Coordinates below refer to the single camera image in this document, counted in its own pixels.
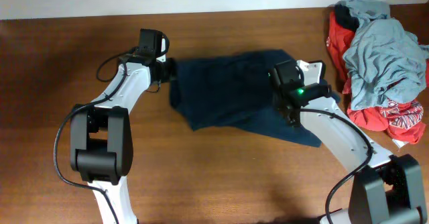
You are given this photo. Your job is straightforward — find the navy blue shorts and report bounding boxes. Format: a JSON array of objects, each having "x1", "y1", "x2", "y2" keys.
[{"x1": 170, "y1": 50, "x2": 322, "y2": 148}]

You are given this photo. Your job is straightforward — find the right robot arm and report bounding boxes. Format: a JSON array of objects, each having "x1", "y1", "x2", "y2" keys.
[{"x1": 268, "y1": 60, "x2": 428, "y2": 224}]

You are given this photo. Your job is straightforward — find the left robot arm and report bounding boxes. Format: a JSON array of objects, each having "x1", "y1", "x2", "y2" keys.
[{"x1": 68, "y1": 29, "x2": 173, "y2": 223}]

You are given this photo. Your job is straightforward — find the black garment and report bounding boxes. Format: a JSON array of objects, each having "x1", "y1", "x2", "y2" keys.
[{"x1": 334, "y1": 4, "x2": 359, "y2": 32}]

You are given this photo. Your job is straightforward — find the grey t-shirt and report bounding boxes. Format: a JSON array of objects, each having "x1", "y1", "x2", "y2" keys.
[{"x1": 337, "y1": 0, "x2": 428, "y2": 111}]

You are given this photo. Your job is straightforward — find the red printed t-shirt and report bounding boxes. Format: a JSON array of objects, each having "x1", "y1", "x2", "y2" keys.
[{"x1": 326, "y1": 11, "x2": 426, "y2": 144}]

